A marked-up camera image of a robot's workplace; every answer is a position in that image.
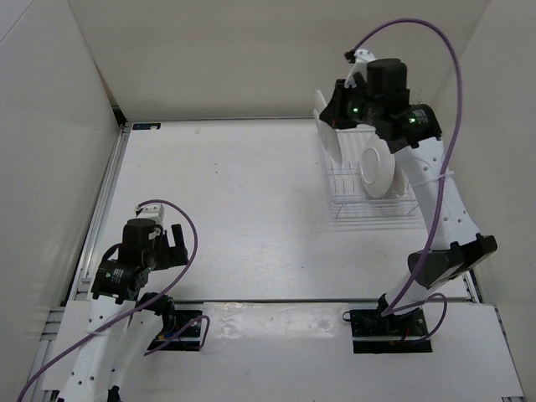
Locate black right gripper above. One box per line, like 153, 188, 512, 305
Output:
318, 80, 381, 131

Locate glass plate with green rim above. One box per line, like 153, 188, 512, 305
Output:
313, 90, 343, 164

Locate white plate with floral centre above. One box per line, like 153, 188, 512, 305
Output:
360, 134, 395, 198

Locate white plate green red rim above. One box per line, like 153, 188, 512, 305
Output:
392, 163, 406, 198

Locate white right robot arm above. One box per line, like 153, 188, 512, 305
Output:
315, 56, 497, 335

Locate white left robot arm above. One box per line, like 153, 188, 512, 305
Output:
58, 213, 189, 401

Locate small blue label sticker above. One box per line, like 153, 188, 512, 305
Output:
131, 123, 161, 131

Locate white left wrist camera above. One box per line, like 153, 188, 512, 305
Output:
135, 203, 165, 226

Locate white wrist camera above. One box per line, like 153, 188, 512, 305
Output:
344, 49, 376, 88
135, 203, 165, 226

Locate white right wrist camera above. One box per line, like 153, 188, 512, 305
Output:
344, 49, 376, 88

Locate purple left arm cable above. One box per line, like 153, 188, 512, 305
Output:
15, 198, 210, 402

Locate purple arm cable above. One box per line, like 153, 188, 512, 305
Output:
343, 18, 464, 343
15, 198, 210, 402

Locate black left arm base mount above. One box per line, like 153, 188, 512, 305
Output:
147, 309, 204, 353

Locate white wire dish rack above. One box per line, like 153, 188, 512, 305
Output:
320, 126, 420, 225

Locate aluminium frame rail left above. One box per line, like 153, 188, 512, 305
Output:
30, 105, 127, 376

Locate aluminium frame rail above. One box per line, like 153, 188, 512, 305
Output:
30, 105, 127, 376
464, 271, 527, 402

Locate aluminium frame rail right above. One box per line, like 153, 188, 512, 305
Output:
464, 271, 527, 402

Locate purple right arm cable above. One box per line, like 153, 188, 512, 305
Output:
343, 18, 464, 343

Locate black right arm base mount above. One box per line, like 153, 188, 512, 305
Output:
343, 309, 432, 354

